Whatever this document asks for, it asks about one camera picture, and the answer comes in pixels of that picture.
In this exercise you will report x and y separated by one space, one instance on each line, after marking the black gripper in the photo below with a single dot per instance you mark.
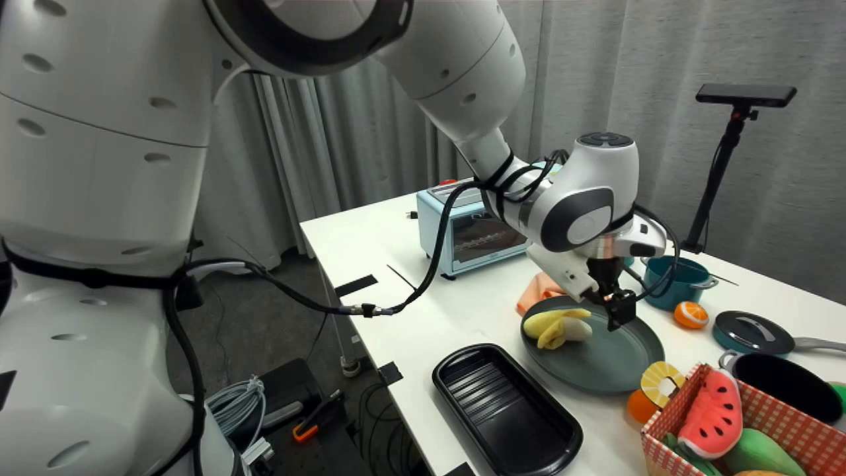
608 280

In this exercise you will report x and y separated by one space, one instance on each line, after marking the yellow toy banana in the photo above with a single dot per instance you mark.
555 329

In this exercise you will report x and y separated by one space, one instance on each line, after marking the toy watermelon slice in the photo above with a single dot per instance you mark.
711 420

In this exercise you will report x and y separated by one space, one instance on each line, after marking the brown checkered box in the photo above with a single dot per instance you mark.
793 433

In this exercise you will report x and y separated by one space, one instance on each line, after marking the grey round plate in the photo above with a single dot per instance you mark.
608 358

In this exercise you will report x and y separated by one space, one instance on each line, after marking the teal toy pot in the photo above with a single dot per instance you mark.
678 282

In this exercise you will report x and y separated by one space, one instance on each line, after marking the small orange tangerine toy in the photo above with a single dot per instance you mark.
690 315

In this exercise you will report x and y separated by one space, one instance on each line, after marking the yellow toy pineapple slice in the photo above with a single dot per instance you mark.
662 385

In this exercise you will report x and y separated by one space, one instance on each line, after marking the orange toy fruit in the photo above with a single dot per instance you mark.
640 412

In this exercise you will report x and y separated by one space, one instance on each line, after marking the teal small frying pan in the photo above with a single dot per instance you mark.
748 334

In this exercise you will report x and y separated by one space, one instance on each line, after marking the black ribbed tray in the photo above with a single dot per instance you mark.
492 413

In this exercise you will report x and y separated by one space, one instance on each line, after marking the black toy pot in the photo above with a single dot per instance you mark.
783 385

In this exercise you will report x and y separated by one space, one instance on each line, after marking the light blue toaster oven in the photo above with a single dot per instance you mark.
459 233

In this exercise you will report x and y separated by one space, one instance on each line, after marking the light green toy fruit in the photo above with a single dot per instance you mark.
763 452

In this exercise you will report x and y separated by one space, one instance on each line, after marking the large black tape patch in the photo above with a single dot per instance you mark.
460 470

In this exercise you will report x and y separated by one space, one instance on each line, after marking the green toy vegetable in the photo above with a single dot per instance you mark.
840 399

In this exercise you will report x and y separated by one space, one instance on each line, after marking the small black tape square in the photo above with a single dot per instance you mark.
389 374

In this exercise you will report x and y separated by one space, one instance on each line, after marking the long black tape strip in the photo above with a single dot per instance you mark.
356 285

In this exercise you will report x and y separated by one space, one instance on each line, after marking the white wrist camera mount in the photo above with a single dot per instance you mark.
636 233

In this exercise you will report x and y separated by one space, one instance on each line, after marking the black camera tripod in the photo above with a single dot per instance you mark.
723 159

